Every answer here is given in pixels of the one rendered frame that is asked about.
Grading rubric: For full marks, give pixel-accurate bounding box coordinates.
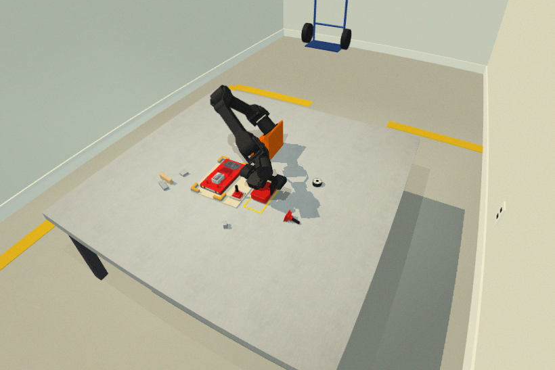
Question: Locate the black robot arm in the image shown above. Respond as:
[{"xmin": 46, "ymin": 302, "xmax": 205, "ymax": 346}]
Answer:
[{"xmin": 210, "ymin": 85, "xmax": 277, "ymax": 190}]

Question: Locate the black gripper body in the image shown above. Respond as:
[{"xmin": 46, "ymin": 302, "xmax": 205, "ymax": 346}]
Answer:
[{"xmin": 240, "ymin": 164, "xmax": 287, "ymax": 190}]

